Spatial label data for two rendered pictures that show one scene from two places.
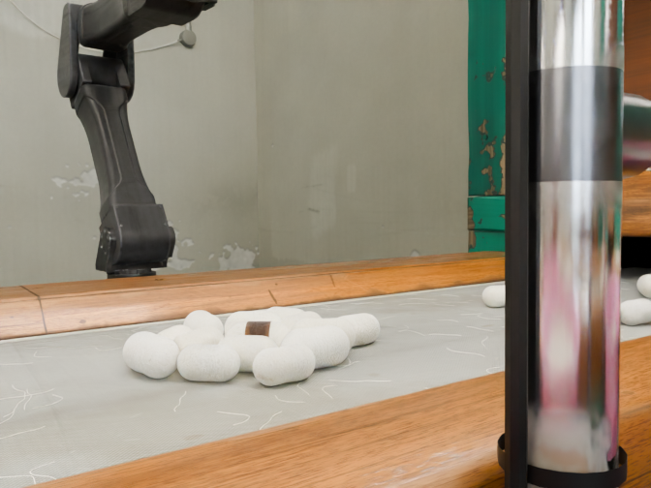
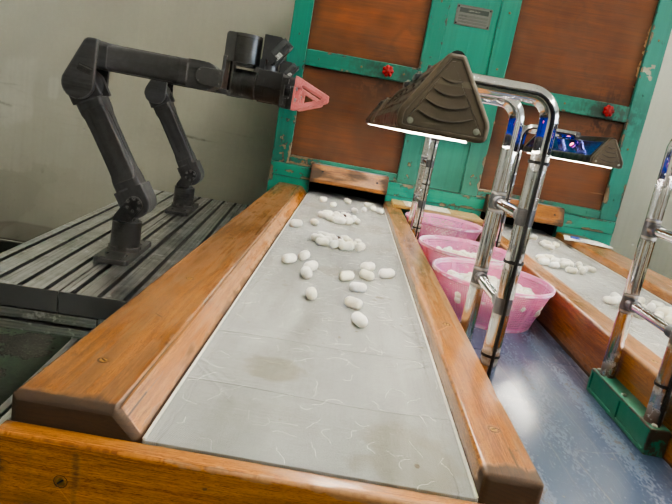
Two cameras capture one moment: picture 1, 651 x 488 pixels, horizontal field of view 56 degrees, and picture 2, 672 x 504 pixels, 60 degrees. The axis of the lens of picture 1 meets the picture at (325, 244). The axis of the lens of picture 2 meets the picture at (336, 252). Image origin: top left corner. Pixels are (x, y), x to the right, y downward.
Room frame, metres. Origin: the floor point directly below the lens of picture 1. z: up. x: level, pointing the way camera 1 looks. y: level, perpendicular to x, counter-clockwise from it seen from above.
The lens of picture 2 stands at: (-0.65, 1.50, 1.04)
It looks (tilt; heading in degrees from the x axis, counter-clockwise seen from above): 13 degrees down; 304
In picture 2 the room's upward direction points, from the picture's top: 10 degrees clockwise
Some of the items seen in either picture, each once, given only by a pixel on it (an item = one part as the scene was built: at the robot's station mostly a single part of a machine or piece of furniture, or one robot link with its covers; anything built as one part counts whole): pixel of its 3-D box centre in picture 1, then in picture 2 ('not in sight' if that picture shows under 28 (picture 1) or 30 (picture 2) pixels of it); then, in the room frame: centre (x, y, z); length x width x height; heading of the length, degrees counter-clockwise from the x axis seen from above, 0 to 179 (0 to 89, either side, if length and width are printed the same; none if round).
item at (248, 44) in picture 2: not in sight; (230, 61); (0.30, 0.61, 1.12); 0.12 x 0.09 x 0.12; 39
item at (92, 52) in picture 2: not in sight; (145, 80); (0.43, 0.72, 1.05); 0.30 x 0.09 x 0.12; 39
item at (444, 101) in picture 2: not in sight; (414, 104); (-0.24, 0.77, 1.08); 0.62 x 0.08 x 0.07; 125
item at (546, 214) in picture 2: not in sight; (524, 210); (0.05, -0.74, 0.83); 0.30 x 0.06 x 0.07; 35
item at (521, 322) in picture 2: not in sight; (487, 295); (-0.24, 0.27, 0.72); 0.27 x 0.27 x 0.10
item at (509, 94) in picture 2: not in sight; (444, 240); (-0.31, 0.73, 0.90); 0.20 x 0.19 x 0.45; 125
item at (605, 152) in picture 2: not in sight; (566, 147); (-0.15, -0.34, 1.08); 0.62 x 0.08 x 0.07; 125
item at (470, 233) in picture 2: not in sight; (441, 234); (0.17, -0.32, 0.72); 0.27 x 0.27 x 0.10
